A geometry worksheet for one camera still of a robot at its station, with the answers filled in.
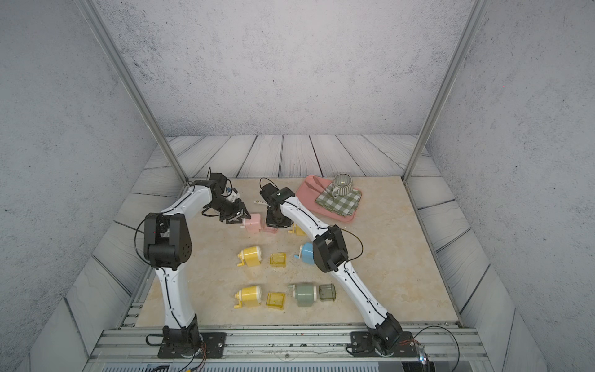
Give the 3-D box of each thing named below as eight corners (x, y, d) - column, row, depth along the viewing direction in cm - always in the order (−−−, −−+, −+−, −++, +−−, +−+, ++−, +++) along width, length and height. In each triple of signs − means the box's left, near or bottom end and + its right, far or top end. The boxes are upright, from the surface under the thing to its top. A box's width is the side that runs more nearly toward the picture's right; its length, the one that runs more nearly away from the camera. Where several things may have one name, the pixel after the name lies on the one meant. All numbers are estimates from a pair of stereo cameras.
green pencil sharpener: (288, 307, 83) (287, 299, 76) (289, 291, 86) (287, 283, 80) (316, 307, 83) (317, 299, 76) (316, 291, 86) (316, 283, 80)
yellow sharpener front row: (239, 310, 82) (233, 303, 76) (238, 297, 85) (233, 289, 79) (263, 305, 83) (259, 298, 77) (262, 293, 86) (258, 285, 80)
